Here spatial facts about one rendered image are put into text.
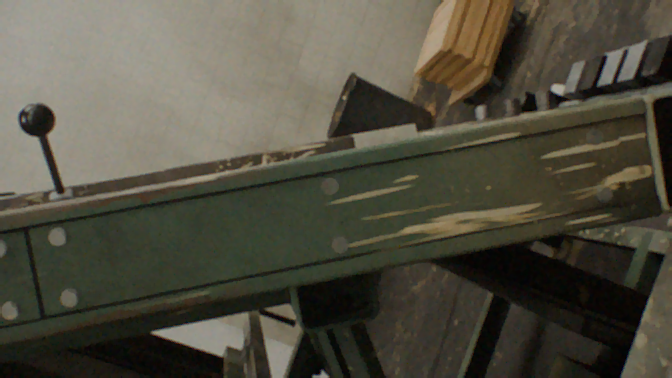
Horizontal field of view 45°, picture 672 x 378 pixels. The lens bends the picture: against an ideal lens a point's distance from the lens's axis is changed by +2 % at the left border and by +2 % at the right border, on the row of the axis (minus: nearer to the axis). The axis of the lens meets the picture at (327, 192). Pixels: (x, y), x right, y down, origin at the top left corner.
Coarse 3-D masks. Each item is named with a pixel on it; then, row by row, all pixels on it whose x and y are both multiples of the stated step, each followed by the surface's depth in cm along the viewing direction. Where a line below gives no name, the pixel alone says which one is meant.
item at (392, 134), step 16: (400, 128) 158; (304, 144) 156; (320, 144) 157; (336, 144) 157; (352, 144) 158; (368, 144) 158; (224, 160) 155; (240, 160) 155; (256, 160) 155; (272, 160) 156; (128, 176) 153; (144, 176) 153; (160, 176) 153; (176, 176) 154; (192, 176) 154; (32, 192) 151; (48, 192) 151; (80, 192) 152; (96, 192) 152; (0, 208) 150
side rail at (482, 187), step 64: (512, 128) 72; (576, 128) 73; (640, 128) 74; (128, 192) 68; (192, 192) 69; (256, 192) 70; (320, 192) 71; (384, 192) 71; (448, 192) 72; (512, 192) 73; (576, 192) 73; (640, 192) 74; (0, 256) 67; (64, 256) 68; (128, 256) 69; (192, 256) 69; (256, 256) 70; (320, 256) 71; (384, 256) 71; (448, 256) 72; (0, 320) 68; (64, 320) 68; (128, 320) 69
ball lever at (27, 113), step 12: (24, 108) 87; (36, 108) 87; (48, 108) 88; (24, 120) 87; (36, 120) 87; (48, 120) 88; (24, 132) 88; (36, 132) 87; (48, 132) 88; (48, 144) 90; (48, 156) 91; (48, 168) 92; (60, 180) 93; (60, 192) 93; (72, 192) 94
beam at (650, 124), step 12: (636, 96) 96; (648, 96) 74; (660, 96) 74; (648, 108) 74; (660, 108) 73; (504, 120) 112; (648, 120) 74; (660, 120) 73; (444, 132) 141; (648, 132) 74; (660, 132) 73; (648, 144) 74; (660, 144) 73; (660, 156) 74; (660, 168) 74; (660, 180) 74; (660, 192) 74
